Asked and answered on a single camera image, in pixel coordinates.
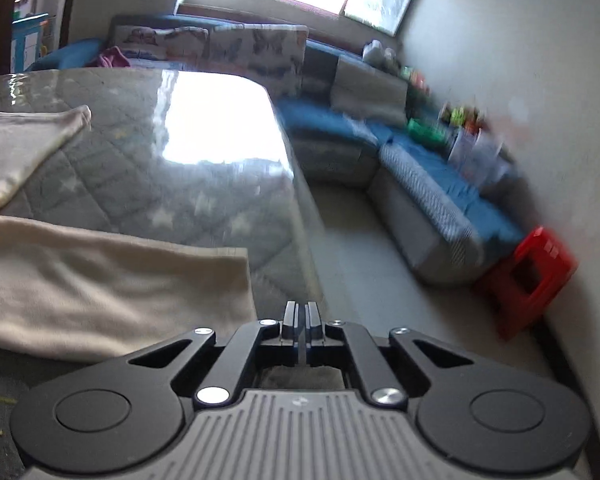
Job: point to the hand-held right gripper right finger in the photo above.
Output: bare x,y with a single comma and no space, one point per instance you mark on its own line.
312,325

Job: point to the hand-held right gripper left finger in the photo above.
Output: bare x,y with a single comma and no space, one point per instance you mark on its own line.
290,325

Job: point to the cream sweater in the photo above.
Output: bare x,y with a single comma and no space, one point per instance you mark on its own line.
105,285

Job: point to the grey patterned throw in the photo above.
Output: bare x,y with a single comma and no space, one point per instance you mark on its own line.
425,195

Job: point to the blue sofa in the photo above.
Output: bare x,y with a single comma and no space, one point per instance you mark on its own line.
325,125

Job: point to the green basket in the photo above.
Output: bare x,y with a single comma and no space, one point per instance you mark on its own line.
425,132

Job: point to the clear plastic container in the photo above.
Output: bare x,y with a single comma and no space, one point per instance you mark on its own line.
475,152

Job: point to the grey cushion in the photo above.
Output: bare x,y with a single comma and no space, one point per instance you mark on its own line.
367,90

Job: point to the red plastic stool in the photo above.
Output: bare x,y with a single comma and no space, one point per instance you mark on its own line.
545,255

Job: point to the butterfly print cushion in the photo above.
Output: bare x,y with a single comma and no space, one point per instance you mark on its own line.
160,42
260,55

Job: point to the pink cloth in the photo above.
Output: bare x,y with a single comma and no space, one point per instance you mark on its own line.
111,57

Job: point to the blue pillow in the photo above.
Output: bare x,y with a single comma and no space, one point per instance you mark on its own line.
72,55

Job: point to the blue white cabinet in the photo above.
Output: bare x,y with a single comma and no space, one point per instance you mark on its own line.
30,42

